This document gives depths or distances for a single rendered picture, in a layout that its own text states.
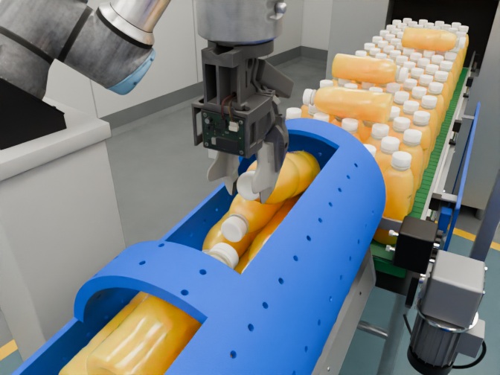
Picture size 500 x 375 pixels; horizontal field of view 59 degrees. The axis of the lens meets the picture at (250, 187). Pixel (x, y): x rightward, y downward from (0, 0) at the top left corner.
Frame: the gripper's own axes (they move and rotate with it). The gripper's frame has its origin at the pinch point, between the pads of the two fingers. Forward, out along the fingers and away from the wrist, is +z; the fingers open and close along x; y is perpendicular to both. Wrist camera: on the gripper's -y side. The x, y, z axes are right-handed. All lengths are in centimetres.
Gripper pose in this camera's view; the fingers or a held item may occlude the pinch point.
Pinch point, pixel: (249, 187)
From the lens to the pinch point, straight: 59.0
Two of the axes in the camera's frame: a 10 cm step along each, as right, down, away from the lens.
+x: 8.9, 2.4, -3.9
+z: 0.0, 8.5, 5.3
